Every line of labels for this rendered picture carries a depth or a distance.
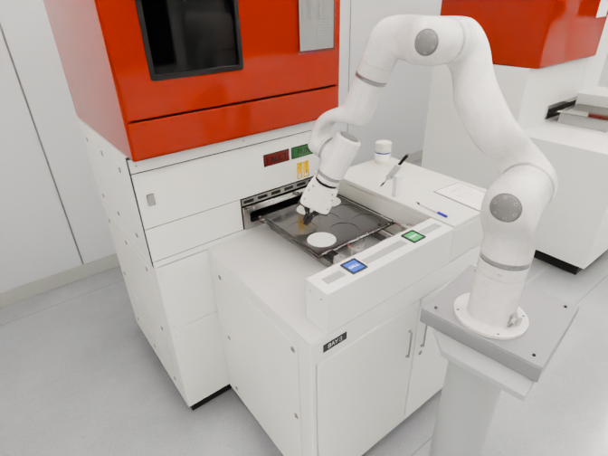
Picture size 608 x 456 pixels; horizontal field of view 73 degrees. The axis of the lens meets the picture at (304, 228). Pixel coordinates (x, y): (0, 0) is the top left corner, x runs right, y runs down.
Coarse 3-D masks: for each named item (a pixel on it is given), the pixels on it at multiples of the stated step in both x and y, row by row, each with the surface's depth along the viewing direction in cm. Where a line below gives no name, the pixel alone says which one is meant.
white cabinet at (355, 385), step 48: (240, 288) 140; (432, 288) 143; (240, 336) 156; (288, 336) 121; (336, 336) 117; (384, 336) 134; (432, 336) 158; (240, 384) 176; (288, 384) 133; (336, 384) 127; (384, 384) 147; (432, 384) 177; (288, 432) 148; (336, 432) 139; (384, 432) 165
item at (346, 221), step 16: (288, 208) 165; (336, 208) 164; (352, 208) 164; (288, 224) 153; (304, 224) 153; (320, 224) 153; (336, 224) 152; (352, 224) 152; (368, 224) 152; (304, 240) 143; (336, 240) 143
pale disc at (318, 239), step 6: (312, 234) 146; (318, 234) 146; (324, 234) 146; (330, 234) 146; (312, 240) 143; (318, 240) 143; (324, 240) 143; (330, 240) 143; (318, 246) 139; (324, 246) 139
